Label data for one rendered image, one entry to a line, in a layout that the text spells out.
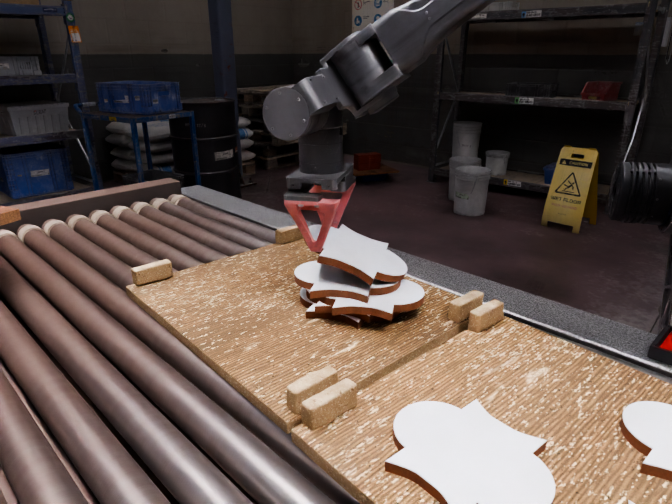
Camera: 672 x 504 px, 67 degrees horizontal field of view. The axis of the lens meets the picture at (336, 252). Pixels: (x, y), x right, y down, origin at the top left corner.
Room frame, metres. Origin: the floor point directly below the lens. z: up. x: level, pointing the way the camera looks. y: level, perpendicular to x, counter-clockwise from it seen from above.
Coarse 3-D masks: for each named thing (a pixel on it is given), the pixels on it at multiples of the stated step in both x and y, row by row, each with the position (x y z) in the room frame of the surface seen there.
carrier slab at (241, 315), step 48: (144, 288) 0.69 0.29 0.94; (192, 288) 0.69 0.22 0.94; (240, 288) 0.69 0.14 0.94; (288, 288) 0.69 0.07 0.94; (432, 288) 0.69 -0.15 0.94; (192, 336) 0.55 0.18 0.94; (240, 336) 0.55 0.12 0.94; (288, 336) 0.55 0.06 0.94; (336, 336) 0.55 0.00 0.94; (384, 336) 0.55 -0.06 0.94; (432, 336) 0.55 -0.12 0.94; (240, 384) 0.45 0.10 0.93; (288, 384) 0.45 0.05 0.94; (288, 432) 0.39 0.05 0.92
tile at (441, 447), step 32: (416, 416) 0.38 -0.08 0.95; (448, 416) 0.38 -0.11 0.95; (480, 416) 0.38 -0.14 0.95; (416, 448) 0.34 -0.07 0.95; (448, 448) 0.34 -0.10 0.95; (480, 448) 0.34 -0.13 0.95; (512, 448) 0.34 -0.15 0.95; (544, 448) 0.35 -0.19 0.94; (416, 480) 0.32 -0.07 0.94; (448, 480) 0.31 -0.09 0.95; (480, 480) 0.31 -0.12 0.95; (512, 480) 0.31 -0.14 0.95; (544, 480) 0.31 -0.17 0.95
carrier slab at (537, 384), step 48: (480, 336) 0.55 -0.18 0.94; (528, 336) 0.55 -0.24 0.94; (384, 384) 0.45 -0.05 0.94; (432, 384) 0.45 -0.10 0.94; (480, 384) 0.45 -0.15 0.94; (528, 384) 0.45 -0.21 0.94; (576, 384) 0.45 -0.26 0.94; (624, 384) 0.45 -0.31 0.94; (336, 432) 0.38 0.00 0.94; (384, 432) 0.38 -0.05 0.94; (528, 432) 0.38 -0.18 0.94; (576, 432) 0.38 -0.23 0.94; (336, 480) 0.33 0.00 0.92; (384, 480) 0.32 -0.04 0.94; (576, 480) 0.32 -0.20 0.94; (624, 480) 0.32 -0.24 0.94
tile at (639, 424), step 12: (636, 408) 0.40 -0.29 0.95; (648, 408) 0.40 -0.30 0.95; (660, 408) 0.40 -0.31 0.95; (624, 420) 0.38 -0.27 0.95; (636, 420) 0.38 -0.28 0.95; (648, 420) 0.38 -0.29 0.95; (660, 420) 0.38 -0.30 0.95; (624, 432) 0.37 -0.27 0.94; (636, 432) 0.36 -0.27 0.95; (648, 432) 0.36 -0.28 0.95; (660, 432) 0.36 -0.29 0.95; (636, 444) 0.35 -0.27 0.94; (648, 444) 0.35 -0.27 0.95; (660, 444) 0.35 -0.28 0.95; (648, 456) 0.33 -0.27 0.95; (660, 456) 0.33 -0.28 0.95; (648, 468) 0.32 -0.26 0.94; (660, 468) 0.32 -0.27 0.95
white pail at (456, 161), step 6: (456, 156) 4.68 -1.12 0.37; (462, 156) 4.69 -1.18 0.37; (468, 156) 4.68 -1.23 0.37; (450, 162) 4.52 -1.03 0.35; (456, 162) 4.46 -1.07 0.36; (462, 162) 4.42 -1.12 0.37; (468, 162) 4.41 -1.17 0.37; (474, 162) 4.42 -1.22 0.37; (480, 162) 4.49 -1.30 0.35; (450, 168) 4.54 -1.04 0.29; (450, 174) 4.53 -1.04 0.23; (450, 180) 4.52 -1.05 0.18; (450, 186) 4.51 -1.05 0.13; (450, 192) 4.51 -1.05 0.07; (450, 198) 4.50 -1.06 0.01
